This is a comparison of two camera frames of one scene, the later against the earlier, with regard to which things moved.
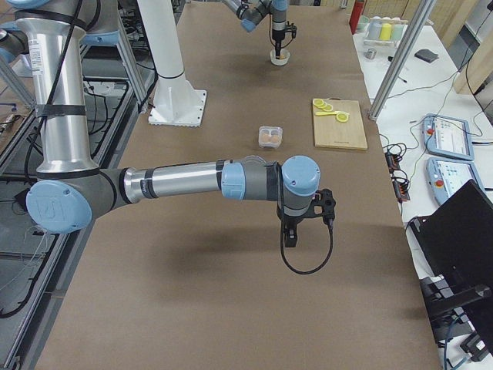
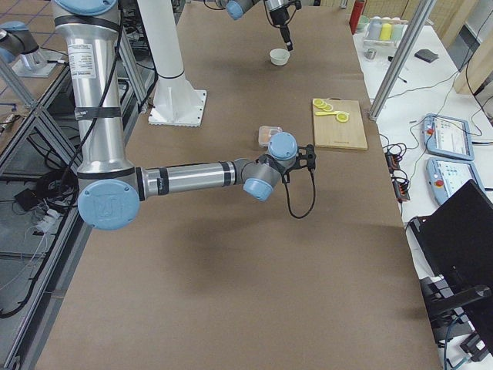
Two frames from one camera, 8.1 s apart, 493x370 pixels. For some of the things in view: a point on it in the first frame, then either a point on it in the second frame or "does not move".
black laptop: [456, 241] does not move
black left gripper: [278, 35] -> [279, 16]
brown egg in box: [265, 137] does not move
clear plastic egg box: [270, 136] does not move
